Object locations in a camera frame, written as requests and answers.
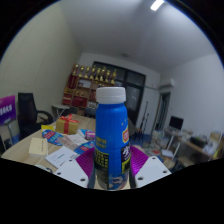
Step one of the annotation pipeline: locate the wooden shelf unit with trophies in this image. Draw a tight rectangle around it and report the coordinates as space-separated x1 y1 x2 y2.
62 63 118 109

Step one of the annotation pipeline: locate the ceiling light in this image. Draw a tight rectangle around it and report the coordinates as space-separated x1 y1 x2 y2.
149 0 165 12

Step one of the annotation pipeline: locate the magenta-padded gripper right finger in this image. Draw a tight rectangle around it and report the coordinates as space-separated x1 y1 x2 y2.
128 144 172 188

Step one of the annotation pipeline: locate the purple sign board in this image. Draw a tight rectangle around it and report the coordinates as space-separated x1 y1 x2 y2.
0 95 17 126

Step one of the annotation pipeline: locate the small round white table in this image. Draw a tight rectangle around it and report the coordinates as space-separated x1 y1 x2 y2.
51 103 72 118

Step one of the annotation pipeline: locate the white printed booklet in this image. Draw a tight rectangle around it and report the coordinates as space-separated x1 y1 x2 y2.
44 145 81 169

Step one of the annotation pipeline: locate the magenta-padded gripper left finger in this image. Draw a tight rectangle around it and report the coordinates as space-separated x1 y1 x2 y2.
54 146 98 189

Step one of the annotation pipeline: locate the black office chair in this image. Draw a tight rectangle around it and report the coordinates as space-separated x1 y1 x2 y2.
17 92 54 139

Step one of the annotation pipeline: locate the small pale yellow book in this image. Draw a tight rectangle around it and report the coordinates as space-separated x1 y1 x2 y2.
28 137 49 158

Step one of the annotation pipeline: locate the long wooden side desk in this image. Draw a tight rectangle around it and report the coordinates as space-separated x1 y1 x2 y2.
163 128 224 162

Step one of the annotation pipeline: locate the white air conditioner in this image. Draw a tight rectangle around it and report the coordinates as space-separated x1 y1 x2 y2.
159 78 176 90

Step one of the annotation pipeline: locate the blue drink bottle white cap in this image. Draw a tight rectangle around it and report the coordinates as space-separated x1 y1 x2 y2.
94 86 132 191

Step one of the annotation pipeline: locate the black computer monitor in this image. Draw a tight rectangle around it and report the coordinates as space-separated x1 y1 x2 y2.
168 115 184 131

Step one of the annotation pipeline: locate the blue fan-shaped leaflet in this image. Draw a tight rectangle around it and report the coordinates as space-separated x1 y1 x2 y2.
41 129 64 146

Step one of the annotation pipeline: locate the black framed glass door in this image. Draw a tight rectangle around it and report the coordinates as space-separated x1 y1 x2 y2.
91 60 147 126

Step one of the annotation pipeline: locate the black tripod stand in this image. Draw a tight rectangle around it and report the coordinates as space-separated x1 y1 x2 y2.
138 101 150 141

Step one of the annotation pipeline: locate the gold gift box red ribbon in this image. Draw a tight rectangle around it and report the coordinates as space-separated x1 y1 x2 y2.
55 114 80 135

